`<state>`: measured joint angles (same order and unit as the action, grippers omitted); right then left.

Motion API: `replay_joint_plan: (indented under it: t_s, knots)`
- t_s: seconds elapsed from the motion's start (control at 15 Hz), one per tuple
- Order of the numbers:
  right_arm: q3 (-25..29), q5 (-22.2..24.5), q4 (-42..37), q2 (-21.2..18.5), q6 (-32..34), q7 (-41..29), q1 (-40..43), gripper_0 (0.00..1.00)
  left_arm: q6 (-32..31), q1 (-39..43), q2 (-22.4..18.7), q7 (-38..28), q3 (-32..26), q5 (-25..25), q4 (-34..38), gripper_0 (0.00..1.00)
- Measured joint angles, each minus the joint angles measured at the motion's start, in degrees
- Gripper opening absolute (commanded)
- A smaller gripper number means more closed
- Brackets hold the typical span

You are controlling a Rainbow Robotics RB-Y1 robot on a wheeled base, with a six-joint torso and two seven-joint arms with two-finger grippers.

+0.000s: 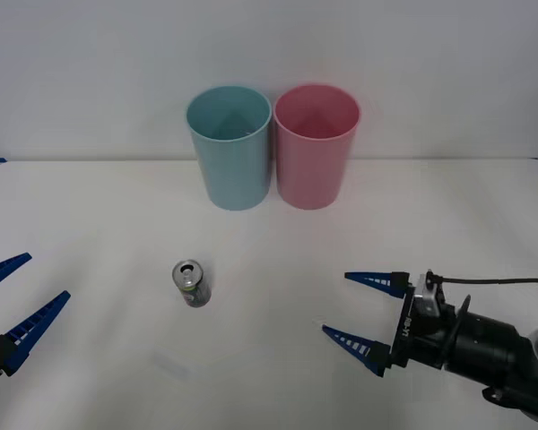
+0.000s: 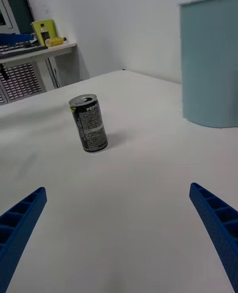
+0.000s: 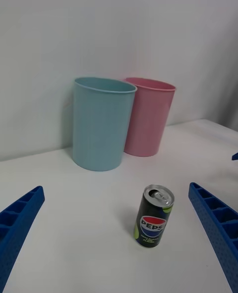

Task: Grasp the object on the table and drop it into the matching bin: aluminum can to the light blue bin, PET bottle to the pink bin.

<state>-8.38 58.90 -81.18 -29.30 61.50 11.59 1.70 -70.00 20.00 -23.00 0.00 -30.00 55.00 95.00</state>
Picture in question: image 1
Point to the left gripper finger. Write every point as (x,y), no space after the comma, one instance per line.
(0,271)
(27,336)

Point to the pink plastic bin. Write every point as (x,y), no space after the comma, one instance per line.
(311,174)

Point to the silver drink can green label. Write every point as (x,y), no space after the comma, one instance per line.
(193,286)

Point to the pale blue plastic bin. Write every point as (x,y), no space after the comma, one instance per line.
(233,174)

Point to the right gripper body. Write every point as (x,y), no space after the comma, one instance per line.
(423,340)

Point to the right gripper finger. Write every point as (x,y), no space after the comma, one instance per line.
(363,347)
(381,281)

